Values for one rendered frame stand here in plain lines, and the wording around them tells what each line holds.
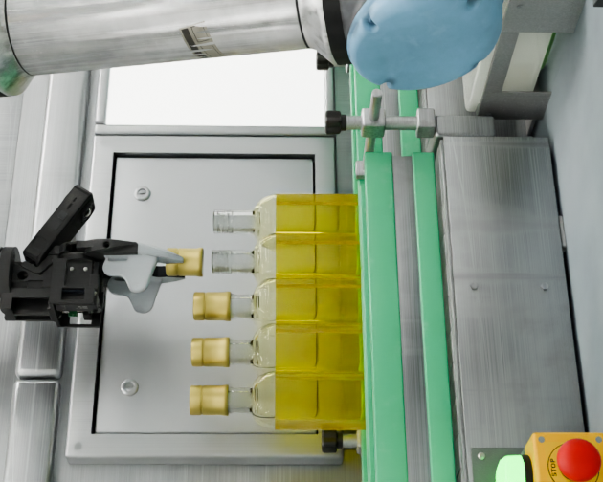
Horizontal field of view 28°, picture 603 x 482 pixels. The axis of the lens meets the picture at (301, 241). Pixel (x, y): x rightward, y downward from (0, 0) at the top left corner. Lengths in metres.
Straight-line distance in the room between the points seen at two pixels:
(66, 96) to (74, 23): 0.79
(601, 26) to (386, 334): 0.38
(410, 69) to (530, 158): 0.47
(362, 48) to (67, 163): 0.86
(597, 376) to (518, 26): 0.38
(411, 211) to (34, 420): 0.54
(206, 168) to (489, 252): 0.51
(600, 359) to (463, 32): 0.42
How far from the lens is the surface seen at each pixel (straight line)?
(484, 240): 1.31
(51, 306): 1.42
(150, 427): 1.51
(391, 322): 1.28
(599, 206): 1.21
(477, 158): 1.37
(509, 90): 1.41
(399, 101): 1.54
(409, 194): 1.36
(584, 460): 1.13
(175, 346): 1.55
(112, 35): 0.97
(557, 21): 1.31
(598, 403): 1.22
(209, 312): 1.41
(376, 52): 0.91
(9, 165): 1.76
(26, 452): 1.53
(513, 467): 1.16
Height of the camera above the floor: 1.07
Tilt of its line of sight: 1 degrees down
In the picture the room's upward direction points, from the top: 90 degrees counter-clockwise
